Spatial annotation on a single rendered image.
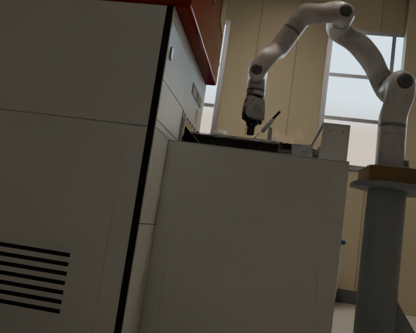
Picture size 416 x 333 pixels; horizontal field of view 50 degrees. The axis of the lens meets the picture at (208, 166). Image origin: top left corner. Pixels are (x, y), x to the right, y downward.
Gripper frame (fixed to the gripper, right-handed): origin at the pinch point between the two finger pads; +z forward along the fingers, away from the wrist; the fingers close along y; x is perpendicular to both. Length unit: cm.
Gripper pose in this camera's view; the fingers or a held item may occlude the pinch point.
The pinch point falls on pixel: (250, 130)
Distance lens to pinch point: 202.6
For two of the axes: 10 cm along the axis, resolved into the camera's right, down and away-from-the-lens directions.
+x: -5.6, 0.2, 8.3
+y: 8.1, 1.9, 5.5
